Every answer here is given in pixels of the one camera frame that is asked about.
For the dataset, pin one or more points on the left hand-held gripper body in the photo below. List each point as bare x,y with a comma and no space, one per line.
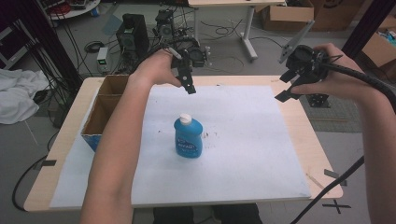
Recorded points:
194,57

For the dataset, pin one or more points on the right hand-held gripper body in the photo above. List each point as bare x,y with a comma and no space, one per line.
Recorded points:
306,63

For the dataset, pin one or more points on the person's left hand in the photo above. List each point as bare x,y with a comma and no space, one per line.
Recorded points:
155,70

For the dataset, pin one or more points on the person's right hand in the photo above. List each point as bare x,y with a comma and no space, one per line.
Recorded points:
341,84

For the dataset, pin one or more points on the black device on stand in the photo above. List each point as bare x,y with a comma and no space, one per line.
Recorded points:
165,23

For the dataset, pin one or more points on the small brown cardboard box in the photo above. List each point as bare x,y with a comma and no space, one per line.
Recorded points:
291,15

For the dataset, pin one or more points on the blue bottle with white cap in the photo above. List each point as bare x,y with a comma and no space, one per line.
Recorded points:
188,140

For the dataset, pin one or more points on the large brown cardboard box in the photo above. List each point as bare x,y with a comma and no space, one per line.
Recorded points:
336,14

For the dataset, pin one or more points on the white table with light top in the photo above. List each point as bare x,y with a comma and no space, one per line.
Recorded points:
249,28

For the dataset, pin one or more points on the black computer tower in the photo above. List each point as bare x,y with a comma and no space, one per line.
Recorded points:
134,34

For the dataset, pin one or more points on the white paper sheet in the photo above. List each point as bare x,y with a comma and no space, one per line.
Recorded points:
243,146

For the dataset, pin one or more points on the cardboard box with blue contents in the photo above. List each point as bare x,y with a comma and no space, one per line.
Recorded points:
378,49

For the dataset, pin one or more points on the white power supply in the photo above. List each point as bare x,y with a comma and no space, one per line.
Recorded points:
102,59

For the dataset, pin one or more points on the black tape strip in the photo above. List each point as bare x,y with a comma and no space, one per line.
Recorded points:
333,174
46,162

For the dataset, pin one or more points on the open cardboard box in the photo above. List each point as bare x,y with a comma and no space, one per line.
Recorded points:
99,118

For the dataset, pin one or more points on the black tape cross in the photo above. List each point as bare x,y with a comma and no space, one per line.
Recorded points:
336,206

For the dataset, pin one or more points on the round white table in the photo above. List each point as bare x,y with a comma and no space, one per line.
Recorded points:
77,11

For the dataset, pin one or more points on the person's right leg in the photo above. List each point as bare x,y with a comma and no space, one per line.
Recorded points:
239,214

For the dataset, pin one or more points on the white cloth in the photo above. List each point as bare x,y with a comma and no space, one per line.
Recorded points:
18,93

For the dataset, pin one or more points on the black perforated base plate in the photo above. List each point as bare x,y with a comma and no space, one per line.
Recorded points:
318,101

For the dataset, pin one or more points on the black metal post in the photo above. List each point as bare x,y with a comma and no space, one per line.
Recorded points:
53,46
367,25

